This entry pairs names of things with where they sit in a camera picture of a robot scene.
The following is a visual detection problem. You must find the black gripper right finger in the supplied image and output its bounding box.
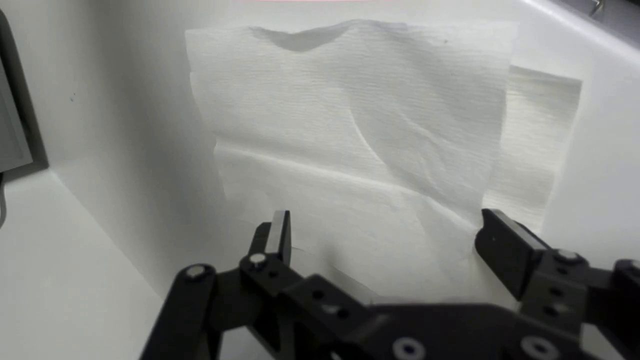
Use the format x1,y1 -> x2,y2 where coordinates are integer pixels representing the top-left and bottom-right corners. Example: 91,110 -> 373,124
474,207 -> 640,360

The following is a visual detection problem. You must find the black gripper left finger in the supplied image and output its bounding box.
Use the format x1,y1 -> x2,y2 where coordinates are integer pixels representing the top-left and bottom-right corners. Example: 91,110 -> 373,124
139,209 -> 389,360

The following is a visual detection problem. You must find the silver microwave oven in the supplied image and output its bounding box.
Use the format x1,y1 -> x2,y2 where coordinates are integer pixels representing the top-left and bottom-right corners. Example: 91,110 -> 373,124
0,8 -> 50,226

